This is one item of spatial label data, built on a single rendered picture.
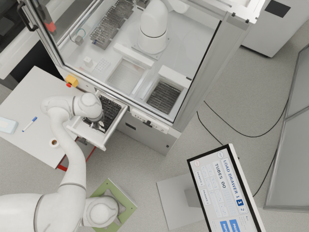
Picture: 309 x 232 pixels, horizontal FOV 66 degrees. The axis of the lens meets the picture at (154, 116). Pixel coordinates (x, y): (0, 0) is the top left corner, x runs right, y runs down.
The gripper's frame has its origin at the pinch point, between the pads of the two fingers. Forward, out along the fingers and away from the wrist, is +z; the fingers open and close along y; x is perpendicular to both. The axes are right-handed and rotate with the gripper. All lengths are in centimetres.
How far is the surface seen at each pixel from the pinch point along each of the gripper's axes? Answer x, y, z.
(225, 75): -67, 146, 100
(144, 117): -20.6, 21.2, 7.6
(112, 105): 3.3, 18.4, 10.0
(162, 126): -34.6, 21.1, 7.6
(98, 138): 0.6, -5.7, 16.3
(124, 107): -3.1, 23.4, 16.3
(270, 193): -157, 42, 95
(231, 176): -83, 7, -16
